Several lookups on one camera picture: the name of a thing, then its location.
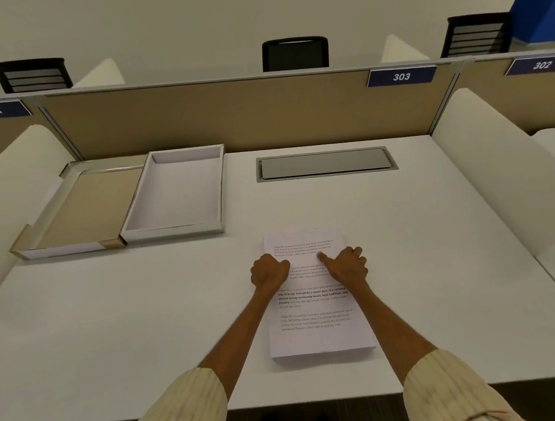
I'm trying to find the person's left hand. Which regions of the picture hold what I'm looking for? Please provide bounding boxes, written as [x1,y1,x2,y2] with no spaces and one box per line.
[249,252,293,294]

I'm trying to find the person's right hand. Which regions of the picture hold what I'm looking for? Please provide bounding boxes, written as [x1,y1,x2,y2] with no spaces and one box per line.
[317,245,370,289]

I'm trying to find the stack of printed white paper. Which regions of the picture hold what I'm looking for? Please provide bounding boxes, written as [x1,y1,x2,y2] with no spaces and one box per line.
[260,226,378,360]

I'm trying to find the person's right forearm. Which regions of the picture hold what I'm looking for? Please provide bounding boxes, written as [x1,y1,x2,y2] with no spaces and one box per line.
[343,273,440,389]

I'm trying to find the person's left forearm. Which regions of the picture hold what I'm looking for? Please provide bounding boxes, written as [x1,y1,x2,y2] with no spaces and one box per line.
[192,284,287,404]

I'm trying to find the white cardboard box tray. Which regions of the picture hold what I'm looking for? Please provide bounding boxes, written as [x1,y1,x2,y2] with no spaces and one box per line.
[114,144,231,244]

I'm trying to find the wide beige desk partition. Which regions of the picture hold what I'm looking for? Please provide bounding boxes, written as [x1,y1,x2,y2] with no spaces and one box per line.
[37,60,467,167]

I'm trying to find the person's left cream striped sleeve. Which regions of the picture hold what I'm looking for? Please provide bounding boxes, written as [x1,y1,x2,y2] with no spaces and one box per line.
[116,365,230,421]

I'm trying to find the person's cream striped sleeve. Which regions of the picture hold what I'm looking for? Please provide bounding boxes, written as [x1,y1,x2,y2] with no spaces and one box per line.
[116,365,230,421]
[400,343,530,421]

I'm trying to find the beige cardboard box lid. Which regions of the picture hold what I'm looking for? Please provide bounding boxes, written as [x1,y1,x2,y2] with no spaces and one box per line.
[3,154,155,261]

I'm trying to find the black mesh office chair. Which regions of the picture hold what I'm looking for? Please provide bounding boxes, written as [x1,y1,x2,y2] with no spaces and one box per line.
[261,35,331,73]

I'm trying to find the person's right cream striped sleeve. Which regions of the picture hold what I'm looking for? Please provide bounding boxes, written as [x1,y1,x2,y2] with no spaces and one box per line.
[400,343,530,421]

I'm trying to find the white side divider panel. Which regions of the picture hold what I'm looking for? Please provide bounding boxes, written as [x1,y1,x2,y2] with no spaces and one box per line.
[428,82,555,264]
[72,57,126,88]
[0,122,85,311]
[379,32,430,64]

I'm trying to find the black slatted office chair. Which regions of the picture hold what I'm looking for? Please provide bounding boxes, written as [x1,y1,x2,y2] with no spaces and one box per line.
[0,56,74,94]
[438,11,516,59]

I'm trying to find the grey desk cable cover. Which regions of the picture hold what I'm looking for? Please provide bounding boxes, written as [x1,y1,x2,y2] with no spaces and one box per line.
[255,145,400,183]

